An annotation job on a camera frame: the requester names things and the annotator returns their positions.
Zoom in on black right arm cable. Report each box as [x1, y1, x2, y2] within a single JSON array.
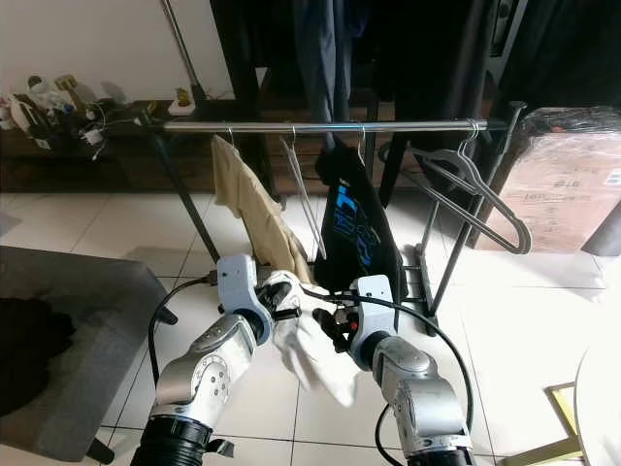
[[296, 287, 476, 466]]

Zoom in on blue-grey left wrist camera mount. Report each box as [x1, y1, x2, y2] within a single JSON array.
[[216, 254, 271, 346]]

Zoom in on black clothes rack silver bar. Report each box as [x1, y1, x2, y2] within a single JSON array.
[[141, 100, 530, 339]]

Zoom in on grey empty clothes hanger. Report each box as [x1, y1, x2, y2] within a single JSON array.
[[378, 121, 533, 253], [378, 124, 528, 256]]

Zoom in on gold coloured ornament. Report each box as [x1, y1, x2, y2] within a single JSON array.
[[53, 74, 81, 110]]

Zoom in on black hanging garments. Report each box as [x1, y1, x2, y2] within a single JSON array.
[[354, 0, 506, 127]]

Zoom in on dark blue hanging garment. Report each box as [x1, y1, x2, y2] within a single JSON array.
[[296, 0, 353, 151]]

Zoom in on grey leaning pole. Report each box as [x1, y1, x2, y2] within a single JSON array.
[[163, 0, 202, 98]]

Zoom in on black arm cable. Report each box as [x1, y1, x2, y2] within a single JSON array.
[[148, 277, 219, 389], [296, 287, 476, 466]]

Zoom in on white ribbed knit garment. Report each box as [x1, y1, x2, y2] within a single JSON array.
[[257, 272, 362, 409]]

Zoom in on white dish yellow figure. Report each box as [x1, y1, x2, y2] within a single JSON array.
[[167, 89, 198, 118]]

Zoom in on grey fabric ottoman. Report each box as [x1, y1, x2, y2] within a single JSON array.
[[0, 246, 158, 464]]

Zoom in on beige hanging shirt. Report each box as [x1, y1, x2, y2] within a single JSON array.
[[212, 136, 307, 283]]

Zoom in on round white table gold legs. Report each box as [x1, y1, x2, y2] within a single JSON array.
[[505, 340, 621, 466]]

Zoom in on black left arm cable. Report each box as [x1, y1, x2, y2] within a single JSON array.
[[148, 277, 219, 389]]

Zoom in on black crumpled garment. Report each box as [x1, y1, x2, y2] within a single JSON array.
[[0, 296, 77, 416]]

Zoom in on wrapped brown cardboard box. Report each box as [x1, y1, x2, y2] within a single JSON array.
[[485, 107, 621, 255]]

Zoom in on black T-shirt blue print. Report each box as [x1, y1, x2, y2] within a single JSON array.
[[313, 146, 409, 297]]

